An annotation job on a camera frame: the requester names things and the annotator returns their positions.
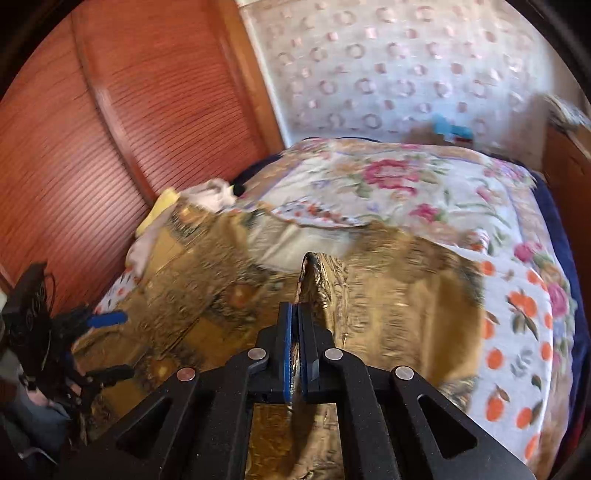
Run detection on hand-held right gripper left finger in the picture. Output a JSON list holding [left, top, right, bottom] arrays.
[[55, 302, 294, 480]]

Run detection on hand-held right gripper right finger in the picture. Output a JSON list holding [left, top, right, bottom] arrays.
[[298, 305, 537, 480]]

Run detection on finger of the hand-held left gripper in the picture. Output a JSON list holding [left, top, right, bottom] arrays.
[[81, 364, 136, 394], [69, 310, 129, 331]]

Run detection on gold patterned cloth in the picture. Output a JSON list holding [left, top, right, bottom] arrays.
[[74, 203, 486, 480]]

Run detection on white clothes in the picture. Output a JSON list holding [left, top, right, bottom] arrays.
[[126, 179, 237, 274]]

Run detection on floral blanket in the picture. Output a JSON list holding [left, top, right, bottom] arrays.
[[233, 138, 546, 278]]

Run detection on wooden wardrobe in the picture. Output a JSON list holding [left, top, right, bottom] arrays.
[[0, 0, 286, 319]]

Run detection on orange dotted blanket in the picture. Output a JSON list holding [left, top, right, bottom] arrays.
[[95, 231, 580, 467]]

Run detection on cardboard box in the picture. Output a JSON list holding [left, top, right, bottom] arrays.
[[405, 127, 472, 149]]

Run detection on blue plastic item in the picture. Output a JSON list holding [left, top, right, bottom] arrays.
[[431, 114, 475, 140]]

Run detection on navy blue blanket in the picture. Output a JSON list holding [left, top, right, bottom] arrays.
[[529, 170, 583, 416]]

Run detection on white circle pattern curtain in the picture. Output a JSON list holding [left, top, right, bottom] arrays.
[[239, 0, 571, 155]]

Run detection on wooden cabinet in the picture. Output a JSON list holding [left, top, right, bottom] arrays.
[[539, 122, 591, 264]]

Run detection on folded patterned cloth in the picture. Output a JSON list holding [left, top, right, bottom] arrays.
[[545, 93, 588, 132]]

